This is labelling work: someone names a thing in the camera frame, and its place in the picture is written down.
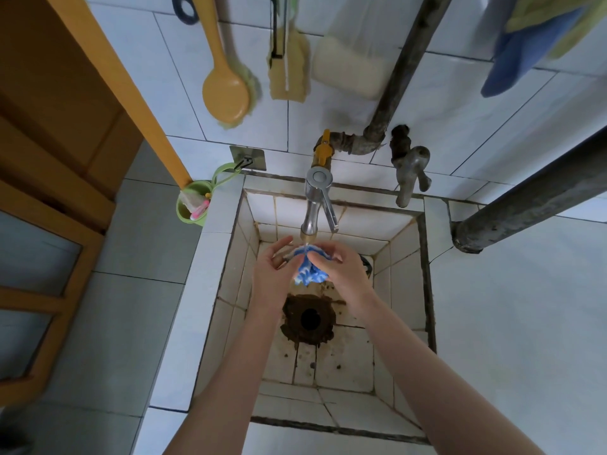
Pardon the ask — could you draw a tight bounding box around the chrome faucet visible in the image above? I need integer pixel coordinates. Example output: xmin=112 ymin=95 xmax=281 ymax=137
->
xmin=300 ymin=166 xmax=340 ymax=237

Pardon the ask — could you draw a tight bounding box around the brown wooden door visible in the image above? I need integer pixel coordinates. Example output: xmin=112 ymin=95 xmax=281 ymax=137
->
xmin=0 ymin=0 xmax=193 ymax=409

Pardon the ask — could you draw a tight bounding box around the yellow hanging brush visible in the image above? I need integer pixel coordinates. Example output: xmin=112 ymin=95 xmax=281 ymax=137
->
xmin=189 ymin=0 xmax=262 ymax=130

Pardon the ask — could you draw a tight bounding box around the rusty grey metal pipe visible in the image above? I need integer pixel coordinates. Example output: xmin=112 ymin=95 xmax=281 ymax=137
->
xmin=451 ymin=127 xmax=607 ymax=255

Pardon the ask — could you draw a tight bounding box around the grey wall hook plate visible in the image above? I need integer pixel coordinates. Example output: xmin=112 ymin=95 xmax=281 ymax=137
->
xmin=229 ymin=145 xmax=268 ymax=172

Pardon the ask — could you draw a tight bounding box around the blue hanging cloth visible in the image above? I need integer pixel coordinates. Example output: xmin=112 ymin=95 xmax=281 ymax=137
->
xmin=479 ymin=6 xmax=587 ymax=99

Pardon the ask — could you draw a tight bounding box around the green handled sponge brush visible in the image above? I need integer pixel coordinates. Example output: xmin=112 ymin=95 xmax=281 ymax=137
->
xmin=267 ymin=0 xmax=312 ymax=103

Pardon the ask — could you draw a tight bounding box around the yellow valve handle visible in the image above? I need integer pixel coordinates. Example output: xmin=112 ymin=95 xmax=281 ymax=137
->
xmin=312 ymin=129 xmax=333 ymax=167

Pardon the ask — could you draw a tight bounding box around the dark grey ring-handled tool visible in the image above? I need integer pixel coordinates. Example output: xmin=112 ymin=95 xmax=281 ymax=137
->
xmin=171 ymin=0 xmax=200 ymax=26

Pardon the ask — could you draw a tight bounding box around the grey water supply pipe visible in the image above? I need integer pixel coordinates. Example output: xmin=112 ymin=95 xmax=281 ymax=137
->
xmin=329 ymin=0 xmax=457 ymax=157

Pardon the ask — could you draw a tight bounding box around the black thin hanging tool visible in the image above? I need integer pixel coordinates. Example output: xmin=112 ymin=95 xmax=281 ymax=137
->
xmin=269 ymin=0 xmax=286 ymax=60

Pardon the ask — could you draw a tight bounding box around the olive green hanging towel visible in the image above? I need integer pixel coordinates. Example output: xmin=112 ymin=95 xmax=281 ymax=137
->
xmin=502 ymin=0 xmax=607 ymax=60

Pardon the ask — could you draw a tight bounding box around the black tap knob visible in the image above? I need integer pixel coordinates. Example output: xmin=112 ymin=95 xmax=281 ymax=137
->
xmin=389 ymin=124 xmax=412 ymax=160

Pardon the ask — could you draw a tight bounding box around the white hanging item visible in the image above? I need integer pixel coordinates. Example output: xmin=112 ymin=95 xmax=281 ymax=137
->
xmin=310 ymin=0 xmax=395 ymax=102

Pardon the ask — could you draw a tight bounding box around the blue white wavy cloth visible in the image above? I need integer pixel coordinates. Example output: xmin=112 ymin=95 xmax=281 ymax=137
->
xmin=289 ymin=245 xmax=333 ymax=287

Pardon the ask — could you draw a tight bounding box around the white tiled sink basin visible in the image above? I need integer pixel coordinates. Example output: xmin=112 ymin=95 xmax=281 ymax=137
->
xmin=132 ymin=173 xmax=452 ymax=455

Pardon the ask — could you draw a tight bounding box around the person's right hand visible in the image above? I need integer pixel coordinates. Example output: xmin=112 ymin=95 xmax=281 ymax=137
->
xmin=307 ymin=241 xmax=378 ymax=322

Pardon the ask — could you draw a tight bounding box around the green plastic cup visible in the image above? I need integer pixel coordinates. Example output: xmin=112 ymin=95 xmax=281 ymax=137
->
xmin=175 ymin=162 xmax=245 ymax=228

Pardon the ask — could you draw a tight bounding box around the person's left hand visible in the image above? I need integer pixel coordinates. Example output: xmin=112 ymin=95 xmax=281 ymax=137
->
xmin=251 ymin=235 xmax=295 ymax=319

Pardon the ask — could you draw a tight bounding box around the grey metal tap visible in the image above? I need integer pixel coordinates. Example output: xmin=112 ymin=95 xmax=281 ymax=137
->
xmin=394 ymin=146 xmax=433 ymax=210

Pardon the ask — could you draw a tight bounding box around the person's left forearm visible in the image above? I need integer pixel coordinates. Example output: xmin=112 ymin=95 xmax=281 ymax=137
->
xmin=163 ymin=306 xmax=286 ymax=455

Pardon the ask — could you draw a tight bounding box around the person's right forearm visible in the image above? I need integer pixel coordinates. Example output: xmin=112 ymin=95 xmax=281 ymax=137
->
xmin=354 ymin=297 xmax=547 ymax=455

